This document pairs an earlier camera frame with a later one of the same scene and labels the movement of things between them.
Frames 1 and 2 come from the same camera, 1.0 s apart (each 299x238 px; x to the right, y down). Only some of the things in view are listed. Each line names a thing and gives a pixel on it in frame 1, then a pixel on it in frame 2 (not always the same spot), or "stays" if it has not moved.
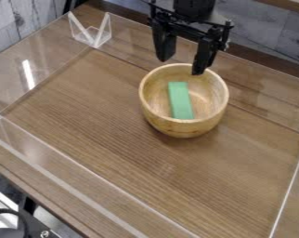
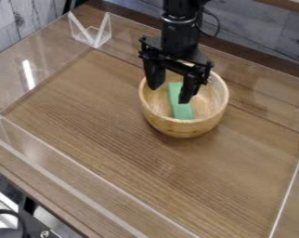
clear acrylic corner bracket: [90, 36] stays
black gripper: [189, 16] to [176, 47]
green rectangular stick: [180, 100] stays
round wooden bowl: [208, 95] stays
